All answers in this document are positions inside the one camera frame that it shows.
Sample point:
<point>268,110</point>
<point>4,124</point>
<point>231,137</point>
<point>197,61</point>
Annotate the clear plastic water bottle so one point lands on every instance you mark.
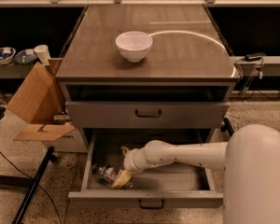
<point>108,174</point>

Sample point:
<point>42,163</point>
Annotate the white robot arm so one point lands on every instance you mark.
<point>250,161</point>

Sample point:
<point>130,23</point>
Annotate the grey open middle drawer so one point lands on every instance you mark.
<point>174,186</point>

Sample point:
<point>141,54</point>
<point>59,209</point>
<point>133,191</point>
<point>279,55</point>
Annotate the grey upper drawer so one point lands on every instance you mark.
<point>147,115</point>

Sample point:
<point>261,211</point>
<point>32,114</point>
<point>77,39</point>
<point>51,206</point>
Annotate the grey drawer cabinet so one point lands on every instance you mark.
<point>147,66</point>

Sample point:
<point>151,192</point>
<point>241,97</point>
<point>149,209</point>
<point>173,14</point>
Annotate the black left stand leg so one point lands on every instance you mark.
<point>33,186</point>

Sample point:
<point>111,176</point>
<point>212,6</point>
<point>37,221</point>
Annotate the black stand leg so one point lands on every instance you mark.
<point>226,127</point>
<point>33,186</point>

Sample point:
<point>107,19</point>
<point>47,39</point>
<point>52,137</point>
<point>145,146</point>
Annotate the brown cardboard box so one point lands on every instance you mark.
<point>40,103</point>

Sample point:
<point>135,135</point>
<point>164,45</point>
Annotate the black right stand leg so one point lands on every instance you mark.
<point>226,127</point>

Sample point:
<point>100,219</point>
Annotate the white ceramic bowl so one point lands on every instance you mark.
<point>134,45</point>

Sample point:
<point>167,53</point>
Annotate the white paper cup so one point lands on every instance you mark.
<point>42,52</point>

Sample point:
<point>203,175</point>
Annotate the blue patterned bowl right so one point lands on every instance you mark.
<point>26,57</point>

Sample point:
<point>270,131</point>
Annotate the blue patterned bowl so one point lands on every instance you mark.
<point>6,55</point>
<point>26,57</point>

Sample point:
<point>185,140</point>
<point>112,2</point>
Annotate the grey side shelf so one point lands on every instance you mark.
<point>14,70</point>

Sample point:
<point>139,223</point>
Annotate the blue patterned bowl left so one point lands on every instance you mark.
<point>6,55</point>

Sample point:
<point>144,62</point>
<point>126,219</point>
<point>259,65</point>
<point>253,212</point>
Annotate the black power adapter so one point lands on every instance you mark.
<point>254,56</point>

